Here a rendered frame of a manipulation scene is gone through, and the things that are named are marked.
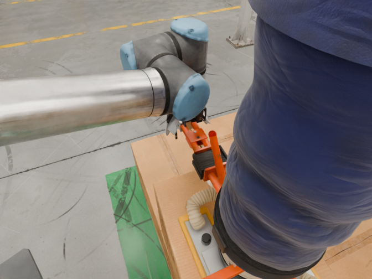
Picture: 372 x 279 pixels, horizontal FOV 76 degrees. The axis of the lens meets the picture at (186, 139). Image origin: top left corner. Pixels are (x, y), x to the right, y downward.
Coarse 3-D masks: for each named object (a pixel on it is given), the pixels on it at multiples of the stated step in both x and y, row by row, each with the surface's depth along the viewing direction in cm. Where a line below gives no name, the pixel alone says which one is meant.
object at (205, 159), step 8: (200, 152) 75; (208, 152) 75; (224, 152) 74; (200, 160) 73; (208, 160) 73; (224, 160) 73; (200, 168) 70; (208, 168) 69; (200, 176) 72; (216, 176) 73
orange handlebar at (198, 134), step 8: (184, 128) 83; (200, 128) 82; (192, 136) 80; (200, 136) 80; (192, 144) 78; (200, 144) 81; (208, 144) 78; (224, 168) 72; (208, 176) 71; (216, 184) 68; (216, 272) 53; (224, 272) 53; (232, 272) 53; (240, 272) 53
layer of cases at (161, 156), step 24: (216, 120) 164; (144, 144) 149; (168, 144) 149; (144, 168) 137; (168, 168) 137; (192, 168) 137; (144, 192) 158; (360, 240) 110; (168, 264) 135; (336, 264) 103; (360, 264) 103
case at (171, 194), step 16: (176, 176) 86; (192, 176) 86; (160, 192) 82; (176, 192) 82; (192, 192) 82; (160, 208) 78; (176, 208) 78; (208, 208) 78; (176, 224) 74; (176, 240) 71; (176, 256) 68; (192, 256) 68; (176, 272) 79; (192, 272) 65; (320, 272) 65
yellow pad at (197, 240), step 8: (184, 216) 74; (208, 216) 74; (184, 224) 72; (208, 224) 72; (184, 232) 71; (192, 232) 70; (200, 232) 70; (208, 232) 70; (192, 240) 69; (200, 240) 69; (208, 240) 66; (192, 248) 68; (200, 248) 67; (208, 248) 67; (200, 256) 66; (200, 264) 65; (200, 272) 64; (208, 272) 63
